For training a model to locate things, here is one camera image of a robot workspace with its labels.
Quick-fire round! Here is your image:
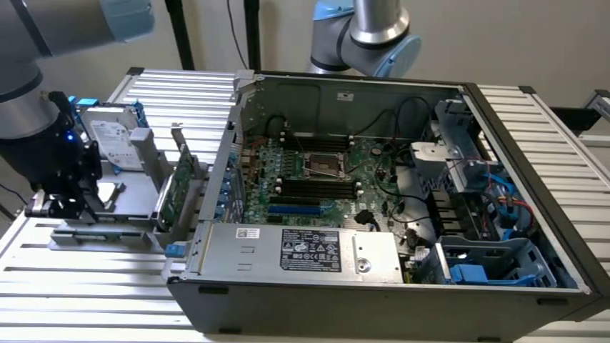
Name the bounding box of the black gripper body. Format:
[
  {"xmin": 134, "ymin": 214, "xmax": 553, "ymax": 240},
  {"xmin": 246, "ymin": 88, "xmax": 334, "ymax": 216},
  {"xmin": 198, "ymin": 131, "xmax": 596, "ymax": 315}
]
[{"xmin": 0, "ymin": 106, "xmax": 103, "ymax": 201}]

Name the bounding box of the green RAM stick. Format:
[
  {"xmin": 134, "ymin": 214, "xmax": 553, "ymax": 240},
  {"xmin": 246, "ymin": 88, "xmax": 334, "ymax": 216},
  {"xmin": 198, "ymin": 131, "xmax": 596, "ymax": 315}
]
[{"xmin": 51, "ymin": 229, "xmax": 146, "ymax": 248}]

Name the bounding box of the silver CPU chip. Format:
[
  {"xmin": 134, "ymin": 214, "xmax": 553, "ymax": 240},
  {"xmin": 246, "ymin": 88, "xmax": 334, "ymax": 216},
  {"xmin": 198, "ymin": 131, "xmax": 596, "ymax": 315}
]
[{"xmin": 95, "ymin": 182, "xmax": 126, "ymax": 209}]

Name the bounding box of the grey parts rack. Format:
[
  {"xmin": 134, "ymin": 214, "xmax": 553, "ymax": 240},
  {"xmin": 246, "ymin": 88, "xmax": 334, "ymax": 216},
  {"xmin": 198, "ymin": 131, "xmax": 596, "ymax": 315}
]
[{"xmin": 46, "ymin": 103, "xmax": 212, "ymax": 255}]

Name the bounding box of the silver hard disk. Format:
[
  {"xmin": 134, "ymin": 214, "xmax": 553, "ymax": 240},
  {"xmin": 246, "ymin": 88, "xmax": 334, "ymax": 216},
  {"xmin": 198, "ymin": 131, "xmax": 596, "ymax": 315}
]
[{"xmin": 78, "ymin": 106, "xmax": 146, "ymax": 173}]

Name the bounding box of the green graphics card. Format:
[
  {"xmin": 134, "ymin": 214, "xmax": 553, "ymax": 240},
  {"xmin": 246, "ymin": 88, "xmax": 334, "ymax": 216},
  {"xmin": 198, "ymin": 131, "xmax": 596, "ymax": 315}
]
[{"xmin": 150, "ymin": 122, "xmax": 200, "ymax": 232}]

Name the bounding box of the blue disk caddy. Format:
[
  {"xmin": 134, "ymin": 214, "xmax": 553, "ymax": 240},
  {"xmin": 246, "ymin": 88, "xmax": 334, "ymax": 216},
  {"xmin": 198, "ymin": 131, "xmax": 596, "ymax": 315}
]
[{"xmin": 65, "ymin": 94, "xmax": 148, "ymax": 130}]

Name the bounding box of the silver power supply unit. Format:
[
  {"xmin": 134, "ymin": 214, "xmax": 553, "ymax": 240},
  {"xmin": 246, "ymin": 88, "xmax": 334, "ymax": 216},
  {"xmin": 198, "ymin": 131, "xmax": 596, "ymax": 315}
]
[{"xmin": 185, "ymin": 222, "xmax": 406, "ymax": 285}]

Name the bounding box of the green motherboard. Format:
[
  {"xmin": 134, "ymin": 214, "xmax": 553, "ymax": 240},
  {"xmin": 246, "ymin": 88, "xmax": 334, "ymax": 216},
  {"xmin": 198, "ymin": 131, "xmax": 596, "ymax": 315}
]
[{"xmin": 236, "ymin": 134, "xmax": 410, "ymax": 230}]

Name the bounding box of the open black PC case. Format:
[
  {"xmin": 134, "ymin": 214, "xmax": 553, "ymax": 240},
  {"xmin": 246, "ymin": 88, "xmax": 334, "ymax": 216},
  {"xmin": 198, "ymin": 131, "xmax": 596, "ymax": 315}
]
[{"xmin": 165, "ymin": 69, "xmax": 610, "ymax": 335}]

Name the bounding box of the grey metal disk bay cage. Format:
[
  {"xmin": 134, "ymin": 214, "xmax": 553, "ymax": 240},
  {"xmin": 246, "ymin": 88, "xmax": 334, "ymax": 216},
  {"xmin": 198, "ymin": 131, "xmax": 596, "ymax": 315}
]
[{"xmin": 409, "ymin": 99, "xmax": 501, "ymax": 194}]

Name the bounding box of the blue plastic disk bay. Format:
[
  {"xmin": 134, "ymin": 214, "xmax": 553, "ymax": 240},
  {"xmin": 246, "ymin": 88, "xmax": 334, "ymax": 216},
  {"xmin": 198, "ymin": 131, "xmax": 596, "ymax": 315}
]
[{"xmin": 435, "ymin": 234, "xmax": 559, "ymax": 287}]

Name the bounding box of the thick black stand post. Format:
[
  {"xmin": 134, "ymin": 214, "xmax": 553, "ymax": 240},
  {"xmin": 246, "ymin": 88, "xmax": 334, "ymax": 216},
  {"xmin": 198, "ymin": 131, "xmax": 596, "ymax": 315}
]
[{"xmin": 162, "ymin": 0, "xmax": 197, "ymax": 71}]

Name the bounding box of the short black looped wire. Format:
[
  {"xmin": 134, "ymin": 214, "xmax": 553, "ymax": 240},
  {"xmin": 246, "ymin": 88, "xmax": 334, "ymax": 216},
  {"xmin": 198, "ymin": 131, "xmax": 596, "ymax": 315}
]
[{"xmin": 262, "ymin": 114, "xmax": 288, "ymax": 136}]

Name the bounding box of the CPU socket with metal frame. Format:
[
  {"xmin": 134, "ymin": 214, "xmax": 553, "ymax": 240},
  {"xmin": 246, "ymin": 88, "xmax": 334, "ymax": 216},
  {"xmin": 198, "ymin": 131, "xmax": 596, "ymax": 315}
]
[{"xmin": 296, "ymin": 151, "xmax": 349, "ymax": 180}]

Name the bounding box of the thin black hanging cable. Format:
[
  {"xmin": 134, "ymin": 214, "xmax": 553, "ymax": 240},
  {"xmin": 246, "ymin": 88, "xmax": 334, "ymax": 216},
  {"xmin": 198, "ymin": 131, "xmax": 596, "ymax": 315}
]
[{"xmin": 225, "ymin": 0, "xmax": 252, "ymax": 69}]

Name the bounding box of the thin black stand post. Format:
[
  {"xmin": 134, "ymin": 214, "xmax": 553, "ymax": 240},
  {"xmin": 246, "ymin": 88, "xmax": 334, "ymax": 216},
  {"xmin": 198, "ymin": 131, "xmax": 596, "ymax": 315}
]
[{"xmin": 244, "ymin": 0, "xmax": 262, "ymax": 71}]

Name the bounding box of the long black looped wire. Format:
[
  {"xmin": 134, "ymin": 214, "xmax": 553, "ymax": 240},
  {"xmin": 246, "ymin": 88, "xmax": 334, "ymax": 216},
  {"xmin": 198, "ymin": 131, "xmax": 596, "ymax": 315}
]
[{"xmin": 378, "ymin": 95, "xmax": 433, "ymax": 145}]

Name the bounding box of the blue data wire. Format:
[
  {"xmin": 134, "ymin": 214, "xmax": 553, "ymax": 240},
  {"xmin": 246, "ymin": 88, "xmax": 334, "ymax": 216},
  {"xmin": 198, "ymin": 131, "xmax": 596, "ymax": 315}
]
[{"xmin": 479, "ymin": 170, "xmax": 516, "ymax": 244}]

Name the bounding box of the red wire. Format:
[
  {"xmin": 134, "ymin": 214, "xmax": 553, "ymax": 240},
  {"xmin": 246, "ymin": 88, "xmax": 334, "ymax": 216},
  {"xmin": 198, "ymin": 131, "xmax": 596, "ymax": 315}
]
[{"xmin": 503, "ymin": 199, "xmax": 535, "ymax": 219}]

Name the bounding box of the black and silver side frame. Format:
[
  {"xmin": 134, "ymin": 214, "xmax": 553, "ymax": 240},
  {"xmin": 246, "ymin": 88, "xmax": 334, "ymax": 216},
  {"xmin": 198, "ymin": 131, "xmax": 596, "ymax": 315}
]
[{"xmin": 547, "ymin": 89, "xmax": 610, "ymax": 144}]

